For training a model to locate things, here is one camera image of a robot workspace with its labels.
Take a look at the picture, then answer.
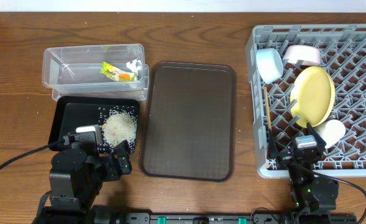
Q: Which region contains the pile of rice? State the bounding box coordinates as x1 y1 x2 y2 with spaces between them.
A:
98 105 139 154

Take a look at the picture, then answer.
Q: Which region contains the white bowl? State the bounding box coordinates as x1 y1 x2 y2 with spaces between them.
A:
283 45 321 66

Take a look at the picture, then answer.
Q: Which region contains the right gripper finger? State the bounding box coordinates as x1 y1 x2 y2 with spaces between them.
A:
268 129 281 160
306 122 326 149

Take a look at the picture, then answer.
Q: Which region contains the small white green cup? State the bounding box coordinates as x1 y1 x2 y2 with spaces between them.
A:
315 119 345 149

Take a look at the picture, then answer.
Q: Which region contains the black plastic tray bin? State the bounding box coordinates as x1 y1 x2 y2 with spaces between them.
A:
48 96 140 143

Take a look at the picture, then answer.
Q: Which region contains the green snack wrapper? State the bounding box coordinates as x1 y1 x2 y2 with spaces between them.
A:
100 62 137 82

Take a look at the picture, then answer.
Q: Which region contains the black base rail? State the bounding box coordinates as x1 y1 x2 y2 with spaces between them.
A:
85 205 357 224

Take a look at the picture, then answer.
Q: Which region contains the grey plastic dishwasher rack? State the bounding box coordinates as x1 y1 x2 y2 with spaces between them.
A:
245 24 366 179

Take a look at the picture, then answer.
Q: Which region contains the white tissue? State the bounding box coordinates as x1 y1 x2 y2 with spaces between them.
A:
126 59 142 73

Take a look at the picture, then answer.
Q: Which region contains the clear plastic bin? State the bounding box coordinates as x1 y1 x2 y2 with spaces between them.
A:
42 44 149 101

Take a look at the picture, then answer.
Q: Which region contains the yellow round plate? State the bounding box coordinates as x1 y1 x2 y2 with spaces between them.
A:
290 66 336 128

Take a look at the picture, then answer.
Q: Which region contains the light blue bowl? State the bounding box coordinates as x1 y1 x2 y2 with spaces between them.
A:
255 48 283 84

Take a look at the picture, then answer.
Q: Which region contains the dark brown serving tray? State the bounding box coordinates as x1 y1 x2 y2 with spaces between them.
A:
139 62 237 182

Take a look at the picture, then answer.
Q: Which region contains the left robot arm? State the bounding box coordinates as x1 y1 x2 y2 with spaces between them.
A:
33 140 132 224

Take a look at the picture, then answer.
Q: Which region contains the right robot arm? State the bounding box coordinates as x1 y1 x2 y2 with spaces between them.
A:
268 123 339 223

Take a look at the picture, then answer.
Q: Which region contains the wooden chopstick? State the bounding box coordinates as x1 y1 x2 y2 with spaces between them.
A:
264 86 272 131

